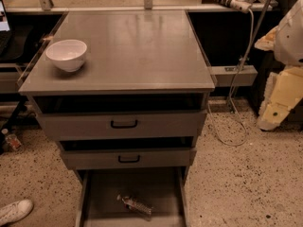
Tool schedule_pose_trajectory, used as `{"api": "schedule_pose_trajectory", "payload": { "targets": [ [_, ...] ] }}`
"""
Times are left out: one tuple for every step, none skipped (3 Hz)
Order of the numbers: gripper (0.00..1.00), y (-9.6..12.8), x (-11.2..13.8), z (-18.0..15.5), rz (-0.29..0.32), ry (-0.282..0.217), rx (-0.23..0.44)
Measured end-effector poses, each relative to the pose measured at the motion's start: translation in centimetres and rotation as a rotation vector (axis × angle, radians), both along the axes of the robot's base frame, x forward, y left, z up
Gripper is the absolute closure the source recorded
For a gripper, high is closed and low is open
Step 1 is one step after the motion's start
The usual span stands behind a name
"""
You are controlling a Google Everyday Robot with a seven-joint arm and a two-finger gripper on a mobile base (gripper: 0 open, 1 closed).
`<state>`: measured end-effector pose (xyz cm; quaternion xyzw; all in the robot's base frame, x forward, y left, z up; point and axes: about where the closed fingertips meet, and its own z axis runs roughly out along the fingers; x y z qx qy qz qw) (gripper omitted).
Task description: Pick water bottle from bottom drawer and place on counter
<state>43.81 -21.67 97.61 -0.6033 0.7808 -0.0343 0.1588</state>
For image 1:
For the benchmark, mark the small bottle on floor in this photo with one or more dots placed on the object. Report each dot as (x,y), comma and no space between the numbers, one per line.
(11,139)

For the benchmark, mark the white ceramic bowl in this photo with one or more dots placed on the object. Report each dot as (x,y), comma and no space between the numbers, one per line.
(67,55)

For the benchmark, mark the laptop screen at left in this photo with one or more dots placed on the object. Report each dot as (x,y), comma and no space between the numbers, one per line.
(4,23)

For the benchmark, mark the bottom grey drawer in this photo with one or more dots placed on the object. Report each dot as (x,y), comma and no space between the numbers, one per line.
(160,188)

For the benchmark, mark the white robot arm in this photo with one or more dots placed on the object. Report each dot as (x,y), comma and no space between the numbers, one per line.
(288,44)

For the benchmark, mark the grey drawer cabinet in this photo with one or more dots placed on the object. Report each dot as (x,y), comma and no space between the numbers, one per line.
(138,62)

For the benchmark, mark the clear plastic water bottle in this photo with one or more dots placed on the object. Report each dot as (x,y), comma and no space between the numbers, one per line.
(135,205)

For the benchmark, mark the top grey drawer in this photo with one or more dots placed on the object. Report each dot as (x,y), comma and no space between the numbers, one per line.
(72,126)

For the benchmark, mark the grey drawer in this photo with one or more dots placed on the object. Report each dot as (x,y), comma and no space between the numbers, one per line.
(160,188)
(72,126)
(129,158)

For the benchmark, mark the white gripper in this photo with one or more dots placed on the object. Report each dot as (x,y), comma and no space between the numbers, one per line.
(290,40)

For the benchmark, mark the white sneaker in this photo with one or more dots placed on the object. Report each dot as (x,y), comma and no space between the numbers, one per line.
(15,211)

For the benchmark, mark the middle grey drawer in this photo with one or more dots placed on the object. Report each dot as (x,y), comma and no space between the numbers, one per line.
(129,158)

